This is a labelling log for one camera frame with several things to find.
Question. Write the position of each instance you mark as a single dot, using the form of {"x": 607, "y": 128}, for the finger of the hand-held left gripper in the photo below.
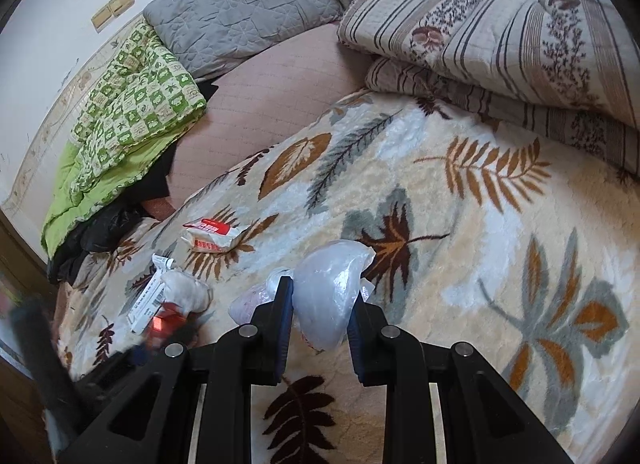
{"x": 142, "y": 353}

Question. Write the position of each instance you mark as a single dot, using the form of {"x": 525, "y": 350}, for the green checked quilt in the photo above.
{"x": 130, "y": 94}

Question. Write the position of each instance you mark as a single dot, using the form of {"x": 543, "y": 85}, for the leaf print fleece blanket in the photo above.
{"x": 450, "y": 244}

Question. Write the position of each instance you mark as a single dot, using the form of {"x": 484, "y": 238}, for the brown pink sofa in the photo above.
{"x": 260, "y": 104}

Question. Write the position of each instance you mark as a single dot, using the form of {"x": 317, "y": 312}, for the beige red snack wrapper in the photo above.
{"x": 212, "y": 239}

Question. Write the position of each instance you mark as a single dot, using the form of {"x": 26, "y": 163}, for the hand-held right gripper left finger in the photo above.
{"x": 285, "y": 314}

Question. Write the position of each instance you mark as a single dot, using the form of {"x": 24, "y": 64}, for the grey quilted pillow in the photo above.
{"x": 240, "y": 4}

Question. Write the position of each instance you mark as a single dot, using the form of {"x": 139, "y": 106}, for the clear plastic bag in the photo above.
{"x": 325, "y": 294}

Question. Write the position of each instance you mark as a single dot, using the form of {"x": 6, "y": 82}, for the white tissue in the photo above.
{"x": 187, "y": 291}

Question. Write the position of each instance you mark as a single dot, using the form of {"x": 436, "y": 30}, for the pinkish plastic bag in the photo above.
{"x": 247, "y": 304}

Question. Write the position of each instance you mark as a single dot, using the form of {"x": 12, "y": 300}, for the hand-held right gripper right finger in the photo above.
{"x": 357, "y": 339}

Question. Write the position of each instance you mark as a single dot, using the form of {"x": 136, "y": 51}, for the beige wall panel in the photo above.
{"x": 121, "y": 1}
{"x": 102, "y": 19}

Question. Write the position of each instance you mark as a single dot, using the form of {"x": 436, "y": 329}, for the wooden glass door cabinet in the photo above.
{"x": 22, "y": 269}

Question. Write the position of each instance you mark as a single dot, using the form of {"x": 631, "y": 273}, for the striped floral quilt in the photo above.
{"x": 475, "y": 29}

